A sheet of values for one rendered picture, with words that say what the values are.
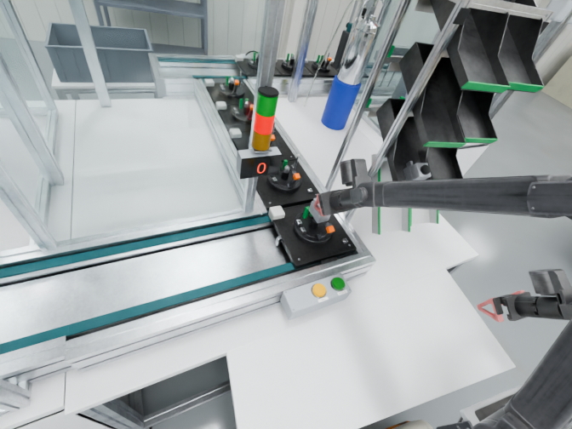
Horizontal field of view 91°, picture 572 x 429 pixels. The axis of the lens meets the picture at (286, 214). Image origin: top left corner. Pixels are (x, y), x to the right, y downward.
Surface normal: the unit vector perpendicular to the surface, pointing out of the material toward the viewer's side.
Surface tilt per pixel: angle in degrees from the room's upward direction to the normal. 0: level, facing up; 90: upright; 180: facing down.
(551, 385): 87
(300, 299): 0
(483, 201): 87
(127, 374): 0
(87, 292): 0
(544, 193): 85
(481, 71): 25
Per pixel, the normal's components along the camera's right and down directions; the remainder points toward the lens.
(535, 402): -0.91, -0.03
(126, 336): 0.19, -0.65
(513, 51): 0.27, -0.28
